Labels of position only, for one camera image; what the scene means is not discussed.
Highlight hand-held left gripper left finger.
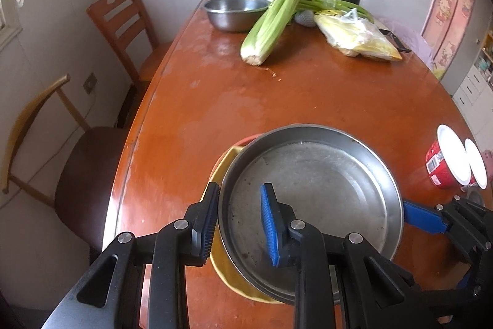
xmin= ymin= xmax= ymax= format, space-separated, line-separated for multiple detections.
xmin=75 ymin=182 xmax=222 ymax=329

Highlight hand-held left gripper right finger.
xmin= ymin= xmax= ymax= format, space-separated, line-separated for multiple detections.
xmin=261 ymin=193 xmax=436 ymax=329

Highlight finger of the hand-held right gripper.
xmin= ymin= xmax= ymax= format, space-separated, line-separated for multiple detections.
xmin=402 ymin=196 xmax=493 ymax=264

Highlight yellow plate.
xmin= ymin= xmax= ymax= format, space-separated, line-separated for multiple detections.
xmin=210 ymin=146 xmax=283 ymax=304

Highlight shallow steel pan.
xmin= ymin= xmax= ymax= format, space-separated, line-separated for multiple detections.
xmin=218 ymin=125 xmax=405 ymax=306

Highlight white bowl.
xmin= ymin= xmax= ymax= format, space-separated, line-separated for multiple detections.
xmin=464 ymin=138 xmax=489 ymax=189

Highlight salmon plastic plate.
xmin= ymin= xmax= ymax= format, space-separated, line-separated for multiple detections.
xmin=214 ymin=134 xmax=263 ymax=175

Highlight red bowl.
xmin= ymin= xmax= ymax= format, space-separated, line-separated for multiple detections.
xmin=426 ymin=125 xmax=472 ymax=188

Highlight chair with brown seat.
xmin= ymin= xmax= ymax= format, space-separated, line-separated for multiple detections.
xmin=0 ymin=74 xmax=133 ymax=249

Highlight white shelf cabinet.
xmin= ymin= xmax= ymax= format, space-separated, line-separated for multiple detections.
xmin=452 ymin=30 xmax=493 ymax=139

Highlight purple cloth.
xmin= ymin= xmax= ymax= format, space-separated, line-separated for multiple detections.
xmin=375 ymin=17 xmax=438 ymax=71

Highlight black kitchen peeler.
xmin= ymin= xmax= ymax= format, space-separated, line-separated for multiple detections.
xmin=377 ymin=27 xmax=412 ymax=54

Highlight bagged corn cobs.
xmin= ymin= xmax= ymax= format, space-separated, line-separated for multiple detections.
xmin=314 ymin=8 xmax=403 ymax=62

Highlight celery bunch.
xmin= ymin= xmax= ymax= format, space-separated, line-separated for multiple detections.
xmin=241 ymin=0 xmax=314 ymax=65

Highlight large steel bowl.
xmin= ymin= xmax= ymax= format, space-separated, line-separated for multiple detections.
xmin=203 ymin=0 xmax=270 ymax=32

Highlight pink cartoon door curtain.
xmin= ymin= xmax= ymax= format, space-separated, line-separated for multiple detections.
xmin=420 ymin=0 xmax=480 ymax=81

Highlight fruit in white foam net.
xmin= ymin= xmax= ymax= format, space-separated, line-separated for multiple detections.
xmin=295 ymin=11 xmax=316 ymax=27

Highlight orange wooden chair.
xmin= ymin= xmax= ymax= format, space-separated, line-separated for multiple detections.
xmin=87 ymin=0 xmax=174 ymax=91

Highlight green vegetable stems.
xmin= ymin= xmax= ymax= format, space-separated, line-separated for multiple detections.
xmin=298 ymin=0 xmax=374 ymax=23

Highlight wall power outlet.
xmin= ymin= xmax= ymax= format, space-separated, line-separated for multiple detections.
xmin=83 ymin=72 xmax=99 ymax=94

